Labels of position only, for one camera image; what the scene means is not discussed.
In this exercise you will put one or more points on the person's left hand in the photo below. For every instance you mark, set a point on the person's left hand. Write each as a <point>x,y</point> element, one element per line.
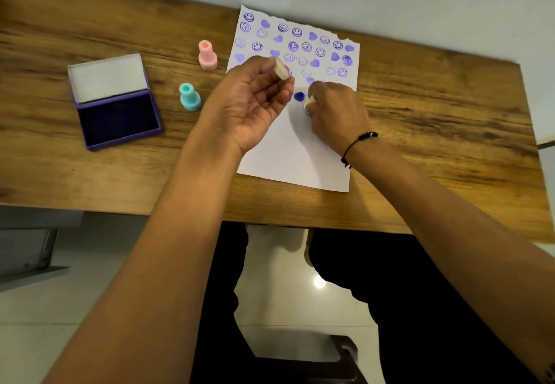
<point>236,106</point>

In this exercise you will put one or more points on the person's right hand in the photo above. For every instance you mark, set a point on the person's right hand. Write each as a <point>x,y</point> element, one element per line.
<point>342,113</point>

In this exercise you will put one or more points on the person's right fingers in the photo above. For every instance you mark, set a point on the person's right fingers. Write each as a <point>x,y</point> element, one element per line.
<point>315,91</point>

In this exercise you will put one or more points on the person's left thumb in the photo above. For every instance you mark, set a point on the person's left thumb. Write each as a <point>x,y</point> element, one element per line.
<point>259,64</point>

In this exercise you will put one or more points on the cream round stamp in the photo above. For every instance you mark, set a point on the cream round stamp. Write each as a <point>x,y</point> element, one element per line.
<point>308,104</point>

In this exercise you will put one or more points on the cream stamp cap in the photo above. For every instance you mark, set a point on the cream stamp cap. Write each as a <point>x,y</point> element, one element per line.
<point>282,69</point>

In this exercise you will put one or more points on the person's left forearm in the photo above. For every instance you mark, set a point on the person's left forearm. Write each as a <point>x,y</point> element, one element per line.
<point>156,275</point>

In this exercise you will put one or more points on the person's right forearm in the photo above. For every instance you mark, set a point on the person's right forearm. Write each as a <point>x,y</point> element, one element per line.
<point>455,232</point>

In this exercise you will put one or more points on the pink round stamp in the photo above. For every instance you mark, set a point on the pink round stamp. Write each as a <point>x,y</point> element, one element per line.
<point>207,56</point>

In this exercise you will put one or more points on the white paper with purple stamps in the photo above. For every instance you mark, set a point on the white paper with purple stamps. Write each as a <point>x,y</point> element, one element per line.
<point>295,154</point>

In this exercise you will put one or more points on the teal round stamp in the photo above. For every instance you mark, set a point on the teal round stamp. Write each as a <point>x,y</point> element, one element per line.
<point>190,98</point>

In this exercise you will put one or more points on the open purple ink pad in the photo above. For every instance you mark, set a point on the open purple ink pad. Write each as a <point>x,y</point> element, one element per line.
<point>115,106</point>

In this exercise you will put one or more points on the person's right leg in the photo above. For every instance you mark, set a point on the person's right leg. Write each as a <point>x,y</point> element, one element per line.
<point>390,301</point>

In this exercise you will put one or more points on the person's leg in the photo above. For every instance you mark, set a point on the person's leg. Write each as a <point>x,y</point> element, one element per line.
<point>390,301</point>
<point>221,301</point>

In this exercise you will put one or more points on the person's left leg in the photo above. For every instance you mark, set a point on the person's left leg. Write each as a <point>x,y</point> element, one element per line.
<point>221,301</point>

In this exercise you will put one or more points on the dark brown stool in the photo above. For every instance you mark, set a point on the dark brown stool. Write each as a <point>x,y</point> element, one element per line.
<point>312,366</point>

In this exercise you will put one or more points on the grey metal frame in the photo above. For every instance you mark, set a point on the grey metal frame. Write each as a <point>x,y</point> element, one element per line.
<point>30,240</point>

